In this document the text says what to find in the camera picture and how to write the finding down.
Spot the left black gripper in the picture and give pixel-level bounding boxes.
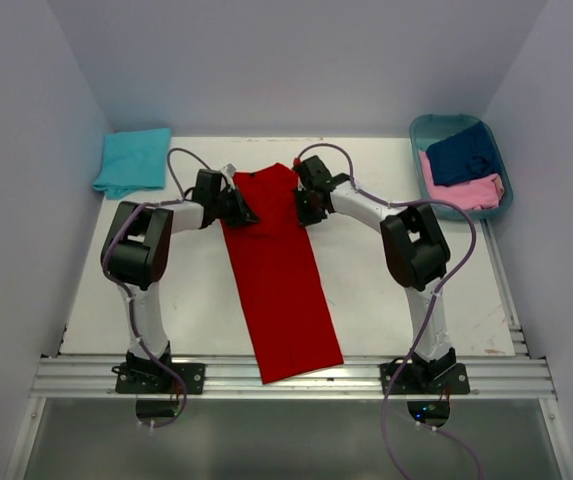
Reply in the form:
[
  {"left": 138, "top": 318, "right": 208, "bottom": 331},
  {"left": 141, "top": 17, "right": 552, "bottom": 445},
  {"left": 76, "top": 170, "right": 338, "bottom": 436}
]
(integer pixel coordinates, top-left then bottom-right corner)
[{"left": 211, "top": 184, "right": 259, "bottom": 228}]

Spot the red t shirt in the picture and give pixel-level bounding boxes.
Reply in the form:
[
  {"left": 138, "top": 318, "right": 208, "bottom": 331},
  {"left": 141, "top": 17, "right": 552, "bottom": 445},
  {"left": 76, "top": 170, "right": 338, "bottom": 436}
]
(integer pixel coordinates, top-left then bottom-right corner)
[{"left": 223, "top": 164, "right": 343, "bottom": 384}]

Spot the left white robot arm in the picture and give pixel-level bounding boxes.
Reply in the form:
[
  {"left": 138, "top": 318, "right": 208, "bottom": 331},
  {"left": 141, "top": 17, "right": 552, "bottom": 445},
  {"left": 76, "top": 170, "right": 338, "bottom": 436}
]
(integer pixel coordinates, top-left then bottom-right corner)
[{"left": 100, "top": 164, "right": 259, "bottom": 393}]

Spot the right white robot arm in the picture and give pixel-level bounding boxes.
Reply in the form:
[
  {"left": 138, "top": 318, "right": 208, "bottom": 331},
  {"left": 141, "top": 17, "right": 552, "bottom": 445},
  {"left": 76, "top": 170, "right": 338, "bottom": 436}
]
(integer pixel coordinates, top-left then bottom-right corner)
[{"left": 293, "top": 156, "right": 456, "bottom": 393}]

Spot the folded teal t shirt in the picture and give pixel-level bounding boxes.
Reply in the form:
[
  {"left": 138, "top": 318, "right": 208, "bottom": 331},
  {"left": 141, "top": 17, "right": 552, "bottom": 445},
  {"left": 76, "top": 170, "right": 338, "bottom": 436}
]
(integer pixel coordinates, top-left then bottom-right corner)
[{"left": 92, "top": 128, "right": 171, "bottom": 200}]

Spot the teal plastic basket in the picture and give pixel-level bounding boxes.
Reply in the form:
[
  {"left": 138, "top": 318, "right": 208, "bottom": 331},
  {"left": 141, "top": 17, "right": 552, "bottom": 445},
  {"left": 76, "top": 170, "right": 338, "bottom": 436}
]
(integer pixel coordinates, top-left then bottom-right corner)
[{"left": 409, "top": 114, "right": 513, "bottom": 220}]

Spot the navy blue t shirt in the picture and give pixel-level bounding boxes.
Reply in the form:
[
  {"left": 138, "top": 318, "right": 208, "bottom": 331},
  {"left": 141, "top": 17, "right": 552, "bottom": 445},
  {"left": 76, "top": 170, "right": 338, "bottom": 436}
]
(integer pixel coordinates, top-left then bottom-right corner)
[{"left": 426, "top": 122, "right": 501, "bottom": 186}]

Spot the pink t shirt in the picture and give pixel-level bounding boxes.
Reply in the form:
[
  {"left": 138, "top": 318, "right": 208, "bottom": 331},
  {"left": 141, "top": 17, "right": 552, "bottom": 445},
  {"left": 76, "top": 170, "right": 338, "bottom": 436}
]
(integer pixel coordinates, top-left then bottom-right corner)
[{"left": 419, "top": 150, "right": 505, "bottom": 210}]

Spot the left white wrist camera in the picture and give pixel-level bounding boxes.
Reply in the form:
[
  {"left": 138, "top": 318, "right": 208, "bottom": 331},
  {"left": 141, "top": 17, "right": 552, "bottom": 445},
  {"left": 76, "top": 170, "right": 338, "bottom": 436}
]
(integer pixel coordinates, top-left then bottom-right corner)
[{"left": 220, "top": 164, "right": 236, "bottom": 178}]

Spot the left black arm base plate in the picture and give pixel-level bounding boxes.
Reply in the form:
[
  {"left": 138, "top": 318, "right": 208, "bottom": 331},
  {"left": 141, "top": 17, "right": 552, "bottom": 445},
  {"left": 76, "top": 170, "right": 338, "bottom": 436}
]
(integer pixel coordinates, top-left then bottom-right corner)
[{"left": 111, "top": 362, "right": 205, "bottom": 395}]

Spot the aluminium mounting rail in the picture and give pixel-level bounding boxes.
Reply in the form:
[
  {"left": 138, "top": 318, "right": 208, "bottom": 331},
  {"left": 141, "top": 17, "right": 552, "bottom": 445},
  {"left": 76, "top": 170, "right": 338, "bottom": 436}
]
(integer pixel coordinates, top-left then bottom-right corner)
[{"left": 29, "top": 355, "right": 557, "bottom": 400}]

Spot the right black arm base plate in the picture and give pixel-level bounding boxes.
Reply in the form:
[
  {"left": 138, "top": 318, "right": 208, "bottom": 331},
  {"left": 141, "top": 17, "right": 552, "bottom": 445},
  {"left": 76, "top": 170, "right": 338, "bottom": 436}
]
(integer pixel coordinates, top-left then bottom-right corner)
[{"left": 389, "top": 363, "right": 471, "bottom": 396}]

